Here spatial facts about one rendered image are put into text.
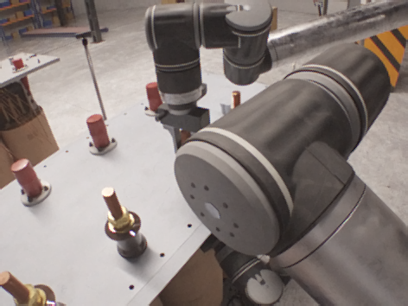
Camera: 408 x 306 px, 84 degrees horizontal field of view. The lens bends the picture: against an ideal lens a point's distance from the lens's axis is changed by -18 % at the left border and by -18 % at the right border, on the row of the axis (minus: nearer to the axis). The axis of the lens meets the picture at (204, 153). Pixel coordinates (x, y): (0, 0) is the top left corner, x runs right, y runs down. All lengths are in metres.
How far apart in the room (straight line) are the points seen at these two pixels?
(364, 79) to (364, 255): 0.24
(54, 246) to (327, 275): 0.72
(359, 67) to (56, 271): 0.80
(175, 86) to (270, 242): 0.44
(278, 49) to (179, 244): 0.56
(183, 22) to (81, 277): 0.64
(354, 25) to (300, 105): 0.59
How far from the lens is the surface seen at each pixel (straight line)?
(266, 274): 0.80
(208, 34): 0.56
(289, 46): 0.74
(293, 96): 0.31
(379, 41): 5.42
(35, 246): 0.88
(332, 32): 0.81
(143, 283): 0.68
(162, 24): 0.57
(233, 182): 0.22
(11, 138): 2.29
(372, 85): 0.43
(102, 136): 1.08
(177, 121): 0.69
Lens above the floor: 1.95
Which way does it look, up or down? 37 degrees down
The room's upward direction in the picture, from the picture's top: 5 degrees counter-clockwise
